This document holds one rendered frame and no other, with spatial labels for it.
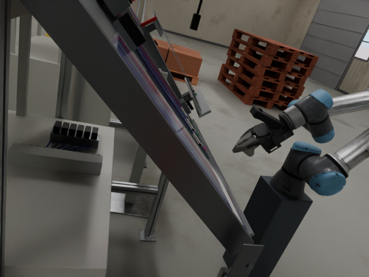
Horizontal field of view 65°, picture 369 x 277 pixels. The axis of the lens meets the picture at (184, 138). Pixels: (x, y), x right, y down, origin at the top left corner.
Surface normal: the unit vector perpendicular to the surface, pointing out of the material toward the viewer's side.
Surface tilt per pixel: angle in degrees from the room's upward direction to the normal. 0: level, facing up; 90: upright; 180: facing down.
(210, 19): 90
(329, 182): 96
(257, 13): 90
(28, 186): 0
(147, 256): 0
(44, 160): 90
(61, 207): 0
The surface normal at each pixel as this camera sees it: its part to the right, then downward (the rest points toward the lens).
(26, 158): 0.18, 0.47
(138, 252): 0.27, -0.87
